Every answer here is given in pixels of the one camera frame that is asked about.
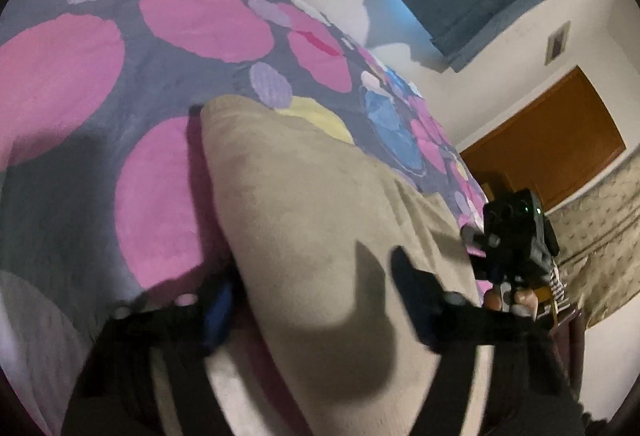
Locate dark wooden furniture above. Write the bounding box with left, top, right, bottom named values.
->
left=549, top=306, right=587, bottom=399

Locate person's right hand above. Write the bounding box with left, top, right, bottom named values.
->
left=483, top=287, right=540, bottom=323

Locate brown wooden door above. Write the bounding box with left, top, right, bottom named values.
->
left=457, top=66, right=627, bottom=213

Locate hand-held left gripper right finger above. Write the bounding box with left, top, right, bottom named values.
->
left=391, top=245, right=587, bottom=436

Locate beige small garment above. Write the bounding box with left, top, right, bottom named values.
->
left=200, top=94, right=496, bottom=436

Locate dotted colourful blanket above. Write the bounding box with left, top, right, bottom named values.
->
left=0, top=0, right=490, bottom=436

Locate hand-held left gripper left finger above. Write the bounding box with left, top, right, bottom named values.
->
left=60, top=276, right=237, bottom=436

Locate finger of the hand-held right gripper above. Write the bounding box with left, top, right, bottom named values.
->
left=461, top=225, right=501, bottom=249
left=472, top=259, right=504, bottom=283

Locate patterned beige cloth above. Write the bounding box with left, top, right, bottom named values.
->
left=545, top=156, right=640, bottom=330

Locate wall light switch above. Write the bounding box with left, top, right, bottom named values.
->
left=545, top=20, right=572, bottom=65

